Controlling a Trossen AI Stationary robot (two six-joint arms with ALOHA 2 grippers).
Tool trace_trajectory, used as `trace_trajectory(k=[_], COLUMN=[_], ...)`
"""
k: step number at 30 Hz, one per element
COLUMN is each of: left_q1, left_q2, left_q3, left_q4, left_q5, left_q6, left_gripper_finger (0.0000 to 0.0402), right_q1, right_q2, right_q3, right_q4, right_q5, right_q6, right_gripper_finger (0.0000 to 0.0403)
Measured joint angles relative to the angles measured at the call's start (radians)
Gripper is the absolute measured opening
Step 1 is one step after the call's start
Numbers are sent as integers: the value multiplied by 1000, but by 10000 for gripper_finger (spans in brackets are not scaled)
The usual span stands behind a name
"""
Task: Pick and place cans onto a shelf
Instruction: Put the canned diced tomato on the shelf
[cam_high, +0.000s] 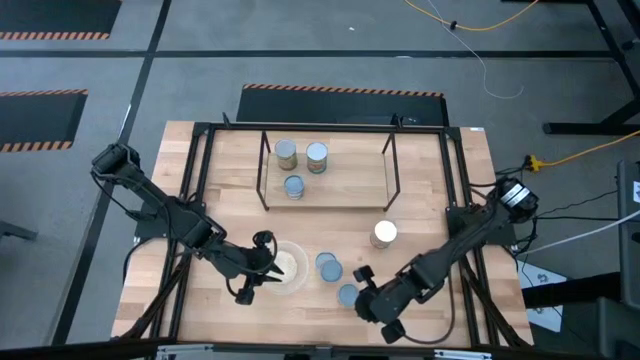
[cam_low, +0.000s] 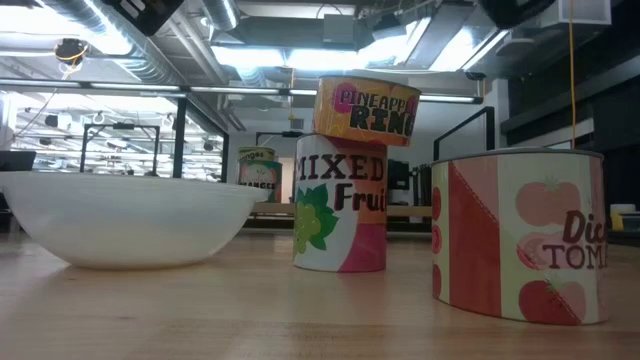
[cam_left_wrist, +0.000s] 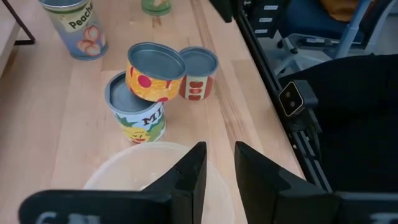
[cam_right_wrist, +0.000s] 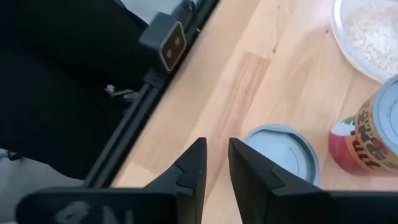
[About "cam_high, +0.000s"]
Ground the black aluminium table frame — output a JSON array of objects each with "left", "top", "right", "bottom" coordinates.
[{"left": 112, "top": 113, "right": 534, "bottom": 351}]

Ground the small oranges tin can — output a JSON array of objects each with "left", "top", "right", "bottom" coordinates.
[{"left": 283, "top": 174, "right": 306, "bottom": 201}]

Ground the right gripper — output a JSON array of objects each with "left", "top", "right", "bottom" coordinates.
[{"left": 353, "top": 265, "right": 407, "bottom": 346}]

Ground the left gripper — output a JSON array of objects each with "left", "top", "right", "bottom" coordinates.
[{"left": 215, "top": 230, "right": 285, "bottom": 306}]

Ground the grey chair leg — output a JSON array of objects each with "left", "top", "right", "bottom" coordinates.
[{"left": 0, "top": 219, "right": 39, "bottom": 242}]

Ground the thin white cable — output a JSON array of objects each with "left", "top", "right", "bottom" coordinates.
[{"left": 427, "top": 0, "right": 526, "bottom": 100}]

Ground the silver aluminium bracket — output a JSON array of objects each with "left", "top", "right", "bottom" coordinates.
[
  {"left": 154, "top": 343, "right": 217, "bottom": 360},
  {"left": 433, "top": 348, "right": 494, "bottom": 360}
]

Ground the yellow cable with black bead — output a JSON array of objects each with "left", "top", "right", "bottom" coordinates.
[{"left": 403, "top": 0, "right": 541, "bottom": 33}]

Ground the olive tan label can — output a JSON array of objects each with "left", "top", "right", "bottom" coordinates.
[{"left": 274, "top": 138, "right": 299, "bottom": 172}]

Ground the large blue tomato can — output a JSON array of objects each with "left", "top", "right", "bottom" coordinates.
[{"left": 305, "top": 141, "right": 330, "bottom": 175}]

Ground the thick grey cable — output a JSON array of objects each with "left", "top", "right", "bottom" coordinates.
[{"left": 517, "top": 209, "right": 640, "bottom": 256}]

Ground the black mat hazard stripe edge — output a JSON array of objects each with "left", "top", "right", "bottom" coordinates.
[
  {"left": 235, "top": 83, "right": 450, "bottom": 127},
  {"left": 0, "top": 88, "right": 90, "bottom": 154},
  {"left": 0, "top": 0, "right": 123, "bottom": 41}
]

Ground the white paper sheet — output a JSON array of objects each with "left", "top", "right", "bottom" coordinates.
[{"left": 517, "top": 259, "right": 569, "bottom": 334}]

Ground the grey cabinet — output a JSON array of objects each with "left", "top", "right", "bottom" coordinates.
[{"left": 617, "top": 159, "right": 640, "bottom": 306}]

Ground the wooden shelf black metal frame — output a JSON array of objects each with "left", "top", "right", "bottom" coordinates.
[{"left": 255, "top": 129, "right": 402, "bottom": 213}]

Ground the blue white peaches can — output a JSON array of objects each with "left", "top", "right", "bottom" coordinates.
[{"left": 369, "top": 219, "right": 399, "bottom": 250}]

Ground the black desk leg frame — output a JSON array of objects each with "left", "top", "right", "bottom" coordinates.
[{"left": 542, "top": 0, "right": 640, "bottom": 137}]

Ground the white plastic bowl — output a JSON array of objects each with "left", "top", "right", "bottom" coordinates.
[{"left": 259, "top": 239, "right": 310, "bottom": 296}]

